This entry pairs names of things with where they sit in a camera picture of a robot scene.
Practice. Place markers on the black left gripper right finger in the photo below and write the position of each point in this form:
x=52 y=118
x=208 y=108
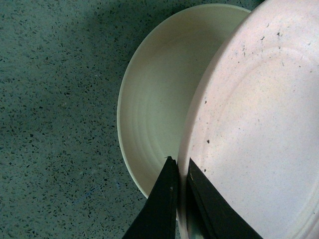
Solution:
x=208 y=215

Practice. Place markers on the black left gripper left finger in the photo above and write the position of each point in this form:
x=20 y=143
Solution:
x=157 y=219

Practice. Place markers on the pink plate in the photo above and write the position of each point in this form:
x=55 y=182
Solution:
x=253 y=124

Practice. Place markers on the cream white plate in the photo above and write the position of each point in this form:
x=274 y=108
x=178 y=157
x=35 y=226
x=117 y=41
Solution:
x=159 y=84

